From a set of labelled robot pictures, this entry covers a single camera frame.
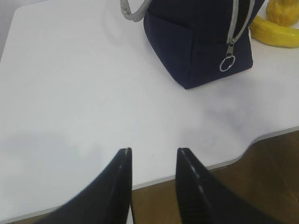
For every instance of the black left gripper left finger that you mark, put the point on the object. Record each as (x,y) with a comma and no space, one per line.
(105,200)

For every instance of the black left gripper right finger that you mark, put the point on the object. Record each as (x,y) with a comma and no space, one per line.
(202,199)

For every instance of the navy blue lunch bag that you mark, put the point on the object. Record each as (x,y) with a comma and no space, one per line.
(198,41)

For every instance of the yellow banana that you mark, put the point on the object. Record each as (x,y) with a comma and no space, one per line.
(272,34)

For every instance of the orange yellow pear toy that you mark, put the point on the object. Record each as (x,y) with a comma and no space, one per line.
(283,12)

